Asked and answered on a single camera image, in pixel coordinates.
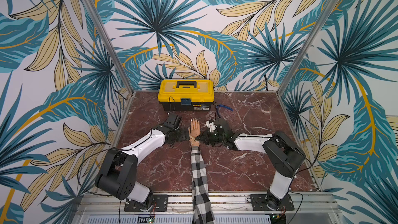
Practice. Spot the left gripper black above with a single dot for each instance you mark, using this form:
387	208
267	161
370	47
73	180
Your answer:
184	135

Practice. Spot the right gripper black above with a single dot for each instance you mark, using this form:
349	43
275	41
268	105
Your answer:
213	136

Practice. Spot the mannequin hand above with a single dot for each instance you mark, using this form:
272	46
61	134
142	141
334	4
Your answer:
194	130

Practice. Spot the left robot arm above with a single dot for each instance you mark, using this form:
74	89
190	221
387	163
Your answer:
117	175

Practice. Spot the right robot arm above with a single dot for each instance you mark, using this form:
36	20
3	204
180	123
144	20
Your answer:
284	154

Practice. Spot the yellow black toolbox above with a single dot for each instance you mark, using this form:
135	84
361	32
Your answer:
179	95

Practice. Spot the black white plaid sleeve arm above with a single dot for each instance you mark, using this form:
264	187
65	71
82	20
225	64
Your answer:
202	213

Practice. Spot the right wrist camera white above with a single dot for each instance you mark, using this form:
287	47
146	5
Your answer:
211	126

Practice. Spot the blue handled pliers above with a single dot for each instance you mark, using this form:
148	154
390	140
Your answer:
219	106

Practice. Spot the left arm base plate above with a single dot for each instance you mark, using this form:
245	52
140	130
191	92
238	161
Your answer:
157	203

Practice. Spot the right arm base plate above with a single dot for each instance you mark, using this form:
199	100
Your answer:
264	202

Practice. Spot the left aluminium frame post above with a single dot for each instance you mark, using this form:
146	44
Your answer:
97	22

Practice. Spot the aluminium frame post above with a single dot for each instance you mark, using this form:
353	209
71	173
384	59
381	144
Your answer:
329	7
97	22

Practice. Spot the right aluminium frame post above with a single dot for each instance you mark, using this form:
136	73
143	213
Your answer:
329	7

